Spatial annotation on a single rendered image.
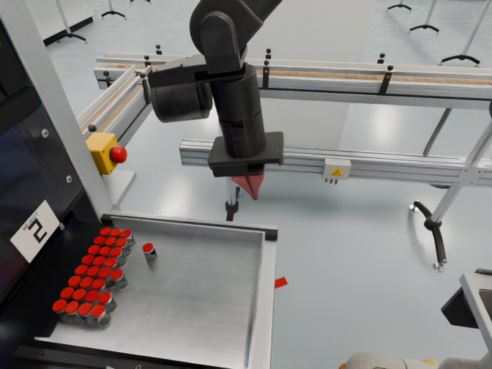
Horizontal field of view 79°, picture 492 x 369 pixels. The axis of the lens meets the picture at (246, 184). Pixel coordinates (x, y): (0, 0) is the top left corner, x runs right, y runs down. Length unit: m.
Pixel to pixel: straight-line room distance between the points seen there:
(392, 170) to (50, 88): 1.39
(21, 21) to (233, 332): 0.58
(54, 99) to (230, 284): 0.45
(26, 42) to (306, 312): 1.42
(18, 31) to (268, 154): 0.40
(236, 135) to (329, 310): 1.32
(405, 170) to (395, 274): 0.56
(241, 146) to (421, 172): 1.34
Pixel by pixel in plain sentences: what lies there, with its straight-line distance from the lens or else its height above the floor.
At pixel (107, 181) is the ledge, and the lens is 0.88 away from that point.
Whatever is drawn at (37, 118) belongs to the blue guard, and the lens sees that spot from 0.59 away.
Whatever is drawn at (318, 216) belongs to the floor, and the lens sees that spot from 1.95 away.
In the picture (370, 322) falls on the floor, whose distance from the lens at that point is 1.64.
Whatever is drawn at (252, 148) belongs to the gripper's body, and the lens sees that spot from 0.39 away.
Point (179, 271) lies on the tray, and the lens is 0.63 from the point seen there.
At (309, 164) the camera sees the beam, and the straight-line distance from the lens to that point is 1.51.
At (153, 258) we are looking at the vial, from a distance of 0.64.
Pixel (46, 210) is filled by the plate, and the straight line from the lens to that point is 0.61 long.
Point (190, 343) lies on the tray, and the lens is 0.57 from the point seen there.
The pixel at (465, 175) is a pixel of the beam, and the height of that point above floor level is 0.50.
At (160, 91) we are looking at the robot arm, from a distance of 0.38.
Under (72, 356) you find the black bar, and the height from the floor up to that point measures 0.90.
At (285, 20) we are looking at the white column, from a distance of 1.83.
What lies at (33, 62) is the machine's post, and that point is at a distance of 0.59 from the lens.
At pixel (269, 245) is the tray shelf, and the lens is 0.66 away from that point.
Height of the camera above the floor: 1.41
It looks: 42 degrees down
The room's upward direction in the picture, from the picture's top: straight up
